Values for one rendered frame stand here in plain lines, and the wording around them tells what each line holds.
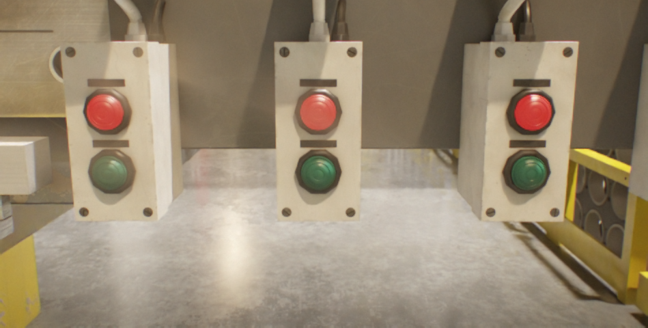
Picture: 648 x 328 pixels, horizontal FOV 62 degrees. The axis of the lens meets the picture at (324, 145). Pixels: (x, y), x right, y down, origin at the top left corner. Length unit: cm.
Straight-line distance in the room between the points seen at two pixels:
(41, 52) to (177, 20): 16
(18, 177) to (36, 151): 3
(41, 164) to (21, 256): 114
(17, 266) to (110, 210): 122
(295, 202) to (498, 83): 19
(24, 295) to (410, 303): 109
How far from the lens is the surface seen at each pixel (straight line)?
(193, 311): 169
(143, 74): 46
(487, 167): 47
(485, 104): 47
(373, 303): 171
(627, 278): 188
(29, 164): 57
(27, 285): 176
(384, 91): 54
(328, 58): 44
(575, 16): 58
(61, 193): 69
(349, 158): 45
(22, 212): 105
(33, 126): 69
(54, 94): 63
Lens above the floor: 77
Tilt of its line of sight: 11 degrees down
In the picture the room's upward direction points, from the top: straight up
